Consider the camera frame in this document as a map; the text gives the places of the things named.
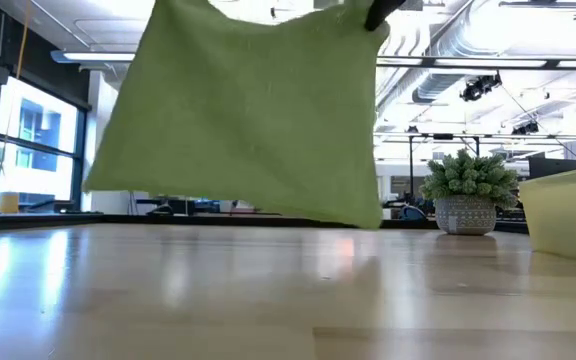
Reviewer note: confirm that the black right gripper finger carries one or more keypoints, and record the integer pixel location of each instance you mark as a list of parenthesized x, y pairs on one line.
[(380, 10)]

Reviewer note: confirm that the green microfiber towel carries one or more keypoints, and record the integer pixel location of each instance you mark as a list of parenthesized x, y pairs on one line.
[(243, 115)]

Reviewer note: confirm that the yellow translucent plastic basket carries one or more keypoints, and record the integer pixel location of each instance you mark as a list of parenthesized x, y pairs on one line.
[(568, 215)]

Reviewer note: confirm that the black ceiling spotlight cluster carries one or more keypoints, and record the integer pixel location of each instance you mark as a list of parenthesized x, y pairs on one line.
[(478, 89)]

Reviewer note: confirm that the black ceiling track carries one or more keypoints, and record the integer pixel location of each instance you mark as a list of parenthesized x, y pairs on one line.
[(543, 4)]

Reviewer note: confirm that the blue background chair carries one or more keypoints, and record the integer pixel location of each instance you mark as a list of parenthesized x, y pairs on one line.
[(413, 213)]

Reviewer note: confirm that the artificial green potted plant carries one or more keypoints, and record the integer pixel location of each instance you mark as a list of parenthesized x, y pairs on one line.
[(465, 215)]

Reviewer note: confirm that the dark background screen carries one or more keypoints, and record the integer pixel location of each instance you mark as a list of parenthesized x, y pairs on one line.
[(555, 168)]

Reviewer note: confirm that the large dark-framed window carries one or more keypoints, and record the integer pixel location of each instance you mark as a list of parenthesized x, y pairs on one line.
[(38, 125)]

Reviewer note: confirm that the yellow background bin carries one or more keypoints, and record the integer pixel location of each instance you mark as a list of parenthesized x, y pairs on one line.
[(9, 204)]

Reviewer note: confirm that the silver ventilation duct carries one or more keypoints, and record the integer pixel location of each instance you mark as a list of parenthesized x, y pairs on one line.
[(433, 85)]

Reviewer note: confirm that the black background workstation frame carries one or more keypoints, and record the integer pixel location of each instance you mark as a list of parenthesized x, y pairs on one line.
[(443, 136)]

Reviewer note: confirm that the black aluminium table frame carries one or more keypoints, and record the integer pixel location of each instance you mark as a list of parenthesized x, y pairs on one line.
[(168, 218)]

